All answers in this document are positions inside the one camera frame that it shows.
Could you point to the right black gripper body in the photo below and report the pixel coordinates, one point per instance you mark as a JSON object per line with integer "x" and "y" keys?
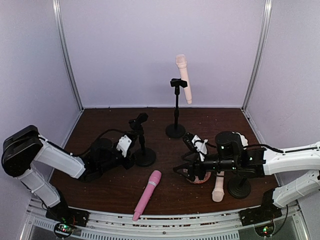
{"x": 198, "y": 169}

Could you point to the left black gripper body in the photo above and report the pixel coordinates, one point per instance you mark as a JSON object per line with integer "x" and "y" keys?
{"x": 128, "y": 161}

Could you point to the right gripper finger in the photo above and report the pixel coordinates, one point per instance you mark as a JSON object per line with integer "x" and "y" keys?
{"x": 190, "y": 156}
{"x": 183, "y": 170}

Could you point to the black microphone stand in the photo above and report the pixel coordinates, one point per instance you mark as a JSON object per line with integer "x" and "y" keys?
{"x": 144, "y": 157}
{"x": 238, "y": 186}
{"x": 176, "y": 130}

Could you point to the pink microphone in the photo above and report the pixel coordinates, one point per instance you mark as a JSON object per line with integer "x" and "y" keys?
{"x": 152, "y": 183}

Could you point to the cream microphone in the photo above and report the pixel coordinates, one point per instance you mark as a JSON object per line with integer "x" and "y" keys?
{"x": 181, "y": 63}
{"x": 218, "y": 191}

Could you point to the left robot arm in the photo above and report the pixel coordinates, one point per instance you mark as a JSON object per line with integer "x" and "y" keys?
{"x": 23, "y": 149}

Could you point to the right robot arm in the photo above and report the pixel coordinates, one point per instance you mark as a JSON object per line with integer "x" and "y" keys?
{"x": 245, "y": 161}

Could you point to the red patterned bowl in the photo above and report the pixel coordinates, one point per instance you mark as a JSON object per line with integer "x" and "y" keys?
{"x": 198, "y": 177}

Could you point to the white scalloped bowl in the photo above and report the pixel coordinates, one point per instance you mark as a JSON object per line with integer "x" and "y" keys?
{"x": 244, "y": 140}

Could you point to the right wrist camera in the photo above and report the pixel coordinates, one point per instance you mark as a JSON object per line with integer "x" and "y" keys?
{"x": 196, "y": 145}

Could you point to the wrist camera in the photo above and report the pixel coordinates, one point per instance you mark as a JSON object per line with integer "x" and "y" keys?
{"x": 123, "y": 145}
{"x": 196, "y": 145}

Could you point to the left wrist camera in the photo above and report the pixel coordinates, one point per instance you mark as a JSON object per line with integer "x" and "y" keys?
{"x": 123, "y": 145}

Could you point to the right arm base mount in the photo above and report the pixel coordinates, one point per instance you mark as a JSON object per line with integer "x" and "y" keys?
{"x": 261, "y": 218}

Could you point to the right aluminium frame post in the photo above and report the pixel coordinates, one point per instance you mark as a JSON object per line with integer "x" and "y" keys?
{"x": 264, "y": 31}

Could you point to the aluminium frame post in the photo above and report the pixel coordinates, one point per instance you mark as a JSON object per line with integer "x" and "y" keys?
{"x": 65, "y": 53}
{"x": 264, "y": 31}

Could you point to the left aluminium frame post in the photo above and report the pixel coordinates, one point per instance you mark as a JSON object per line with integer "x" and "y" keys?
{"x": 65, "y": 53}

